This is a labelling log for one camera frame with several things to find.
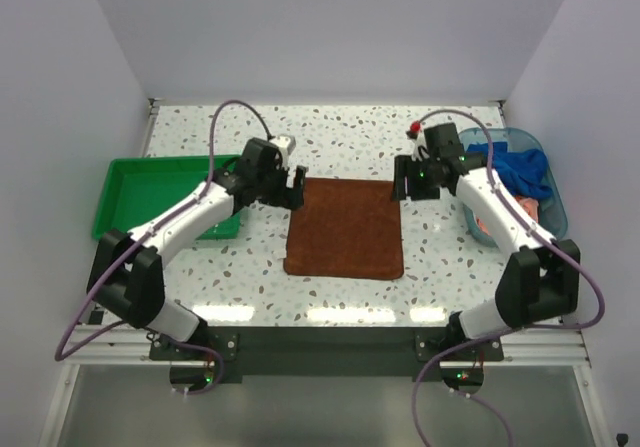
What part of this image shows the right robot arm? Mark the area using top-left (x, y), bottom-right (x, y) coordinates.
top-left (392, 122), bottom-right (580, 360)

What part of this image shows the blue plastic bin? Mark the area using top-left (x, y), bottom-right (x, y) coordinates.
top-left (459, 127), bottom-right (568, 239)

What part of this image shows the brown towel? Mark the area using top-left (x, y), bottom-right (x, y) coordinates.
top-left (283, 178), bottom-right (404, 281)

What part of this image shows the blue towel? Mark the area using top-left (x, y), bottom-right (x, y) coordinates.
top-left (492, 142), bottom-right (553, 200)

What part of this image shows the pink panda towel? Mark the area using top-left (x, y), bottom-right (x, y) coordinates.
top-left (474, 194), bottom-right (542, 241)

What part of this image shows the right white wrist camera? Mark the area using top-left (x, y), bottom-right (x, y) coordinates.
top-left (406, 121), bottom-right (429, 161)

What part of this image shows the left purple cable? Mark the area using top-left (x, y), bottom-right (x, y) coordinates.
top-left (53, 99), bottom-right (276, 398)

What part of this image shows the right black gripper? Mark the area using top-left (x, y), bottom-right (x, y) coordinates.
top-left (391, 155), bottom-right (442, 203)

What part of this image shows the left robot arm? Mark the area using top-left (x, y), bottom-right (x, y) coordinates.
top-left (88, 135), bottom-right (307, 360)

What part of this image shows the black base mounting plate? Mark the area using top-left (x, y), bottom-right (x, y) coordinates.
top-left (147, 326), bottom-right (504, 387)

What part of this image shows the green plastic tray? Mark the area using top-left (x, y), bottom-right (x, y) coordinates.
top-left (91, 156), bottom-right (209, 240)

